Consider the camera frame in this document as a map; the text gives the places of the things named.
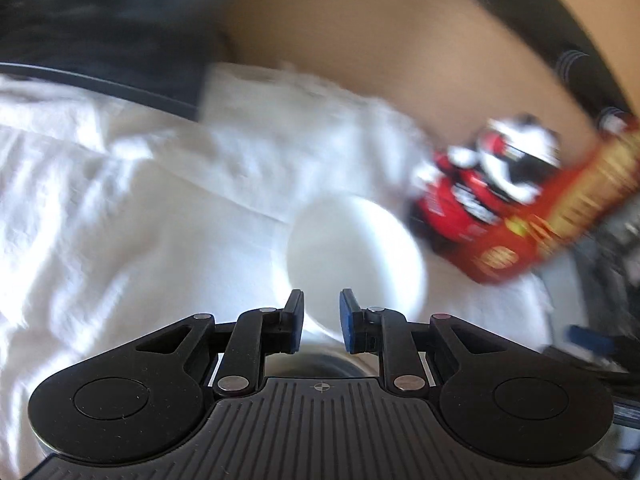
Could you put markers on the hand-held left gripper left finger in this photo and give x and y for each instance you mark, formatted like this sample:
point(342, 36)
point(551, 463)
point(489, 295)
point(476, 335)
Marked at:
point(296, 322)

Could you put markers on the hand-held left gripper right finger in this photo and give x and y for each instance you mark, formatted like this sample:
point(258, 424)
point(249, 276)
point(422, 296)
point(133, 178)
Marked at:
point(347, 322)

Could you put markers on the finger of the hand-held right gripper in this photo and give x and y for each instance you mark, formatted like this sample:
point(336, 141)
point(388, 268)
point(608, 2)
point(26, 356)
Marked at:
point(590, 341)

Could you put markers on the stainless steel bowl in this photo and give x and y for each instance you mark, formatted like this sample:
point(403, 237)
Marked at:
point(320, 362)

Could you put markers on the tall white bowl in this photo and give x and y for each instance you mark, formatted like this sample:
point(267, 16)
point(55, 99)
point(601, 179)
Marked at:
point(350, 260)

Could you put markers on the red snack bag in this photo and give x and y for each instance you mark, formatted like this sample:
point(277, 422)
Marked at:
point(565, 200)

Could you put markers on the panda figurine in red suit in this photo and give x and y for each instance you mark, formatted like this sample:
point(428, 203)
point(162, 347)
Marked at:
point(460, 200)

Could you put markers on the white textured cloth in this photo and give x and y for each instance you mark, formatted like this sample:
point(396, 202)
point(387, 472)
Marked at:
point(100, 210)

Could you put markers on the black patterned strip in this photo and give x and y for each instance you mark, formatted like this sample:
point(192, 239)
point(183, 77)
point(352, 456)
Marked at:
point(550, 20)

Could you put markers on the black computer monitor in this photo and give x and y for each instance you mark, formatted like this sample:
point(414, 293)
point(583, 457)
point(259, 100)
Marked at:
point(100, 20)

